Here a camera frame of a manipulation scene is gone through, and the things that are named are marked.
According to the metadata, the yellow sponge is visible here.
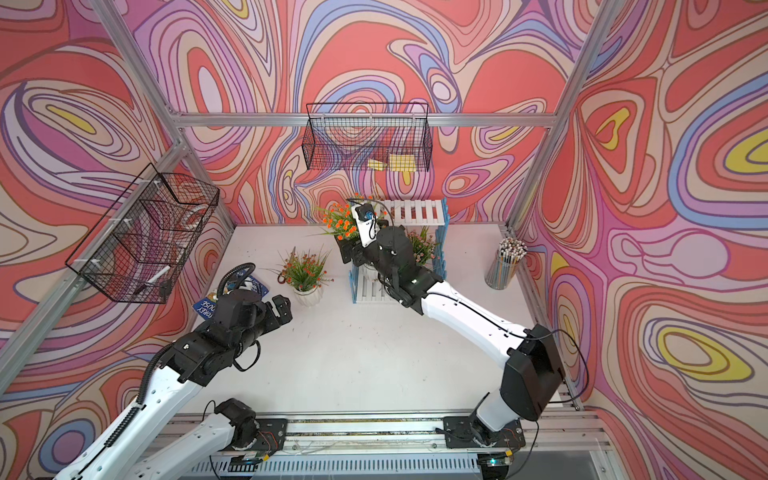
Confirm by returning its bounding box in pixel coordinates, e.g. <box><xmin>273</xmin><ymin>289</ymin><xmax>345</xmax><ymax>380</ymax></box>
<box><xmin>367</xmin><ymin>154</ymin><xmax>418</xmax><ymax>173</ymax></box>

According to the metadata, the black wire basket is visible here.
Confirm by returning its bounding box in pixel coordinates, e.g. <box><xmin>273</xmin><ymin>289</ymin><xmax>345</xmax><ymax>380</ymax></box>
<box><xmin>302</xmin><ymin>101</ymin><xmax>433</xmax><ymax>172</ymax></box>
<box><xmin>65</xmin><ymin>165</ymin><xmax>220</xmax><ymax>304</ymax></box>

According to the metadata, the black wire basket back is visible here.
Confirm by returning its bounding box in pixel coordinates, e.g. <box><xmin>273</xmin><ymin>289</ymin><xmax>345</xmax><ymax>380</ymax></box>
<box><xmin>302</xmin><ymin>101</ymin><xmax>433</xmax><ymax>172</ymax></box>

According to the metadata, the black wire basket left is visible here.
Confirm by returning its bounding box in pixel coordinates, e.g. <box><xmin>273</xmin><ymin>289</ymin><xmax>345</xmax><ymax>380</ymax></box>
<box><xmin>65</xmin><ymin>165</ymin><xmax>220</xmax><ymax>304</ymax></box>

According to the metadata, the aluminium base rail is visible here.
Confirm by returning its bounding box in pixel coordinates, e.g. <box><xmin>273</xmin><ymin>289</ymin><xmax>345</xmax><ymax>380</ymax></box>
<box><xmin>182</xmin><ymin>409</ymin><xmax>627</xmax><ymax>479</ymax></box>

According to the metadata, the orange flower pot front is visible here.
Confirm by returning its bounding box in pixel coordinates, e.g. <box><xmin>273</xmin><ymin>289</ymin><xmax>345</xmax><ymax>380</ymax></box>
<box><xmin>316</xmin><ymin>199</ymin><xmax>377</xmax><ymax>240</ymax></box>

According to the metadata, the pink flower pot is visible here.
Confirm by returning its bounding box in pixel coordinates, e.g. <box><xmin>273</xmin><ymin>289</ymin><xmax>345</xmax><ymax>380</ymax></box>
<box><xmin>407</xmin><ymin>226</ymin><xmax>437</xmax><ymax>266</ymax></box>

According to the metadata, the blue picture book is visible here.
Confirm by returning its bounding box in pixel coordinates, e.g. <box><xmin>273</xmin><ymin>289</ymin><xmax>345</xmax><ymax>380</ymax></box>
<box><xmin>192</xmin><ymin>275</ymin><xmax>269</xmax><ymax>320</ymax></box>

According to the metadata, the white marker pen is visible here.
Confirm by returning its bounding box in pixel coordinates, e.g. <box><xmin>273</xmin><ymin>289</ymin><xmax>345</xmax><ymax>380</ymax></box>
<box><xmin>133</xmin><ymin>265</ymin><xmax>170</xmax><ymax>296</ymax></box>

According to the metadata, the clear tape roll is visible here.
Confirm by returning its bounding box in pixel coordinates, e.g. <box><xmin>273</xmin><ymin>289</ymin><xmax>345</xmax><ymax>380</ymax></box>
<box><xmin>174</xmin><ymin>204</ymin><xmax>208</xmax><ymax>231</ymax></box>

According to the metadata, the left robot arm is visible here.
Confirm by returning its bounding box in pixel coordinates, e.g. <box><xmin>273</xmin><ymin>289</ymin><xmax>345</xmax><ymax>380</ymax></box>
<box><xmin>56</xmin><ymin>289</ymin><xmax>293</xmax><ymax>479</ymax></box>

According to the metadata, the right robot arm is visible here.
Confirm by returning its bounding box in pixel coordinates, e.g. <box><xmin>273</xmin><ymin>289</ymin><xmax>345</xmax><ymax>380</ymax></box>
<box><xmin>336</xmin><ymin>226</ymin><xmax>565</xmax><ymax>437</ymax></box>

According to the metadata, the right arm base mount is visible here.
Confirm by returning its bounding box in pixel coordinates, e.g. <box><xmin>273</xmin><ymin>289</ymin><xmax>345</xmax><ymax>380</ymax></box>
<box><xmin>435</xmin><ymin>415</ymin><xmax>526</xmax><ymax>452</ymax></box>

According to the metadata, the red flower pot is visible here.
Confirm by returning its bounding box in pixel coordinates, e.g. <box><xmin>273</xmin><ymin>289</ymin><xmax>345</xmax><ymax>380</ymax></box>
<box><xmin>277</xmin><ymin>248</ymin><xmax>332</xmax><ymax>308</ymax></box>

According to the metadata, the pencil holder with pencils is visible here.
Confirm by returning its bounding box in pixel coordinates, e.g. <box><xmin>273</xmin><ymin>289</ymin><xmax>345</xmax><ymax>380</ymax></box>
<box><xmin>485</xmin><ymin>237</ymin><xmax>528</xmax><ymax>290</ymax></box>

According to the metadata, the blue white slatted rack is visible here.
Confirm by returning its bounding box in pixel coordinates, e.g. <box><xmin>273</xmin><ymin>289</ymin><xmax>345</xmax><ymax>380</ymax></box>
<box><xmin>337</xmin><ymin>198</ymin><xmax>446</xmax><ymax>314</ymax></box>

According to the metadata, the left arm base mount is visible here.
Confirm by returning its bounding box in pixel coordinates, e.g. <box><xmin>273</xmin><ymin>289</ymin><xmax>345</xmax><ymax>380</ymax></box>
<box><xmin>239</xmin><ymin>418</ymin><xmax>288</xmax><ymax>454</ymax></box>

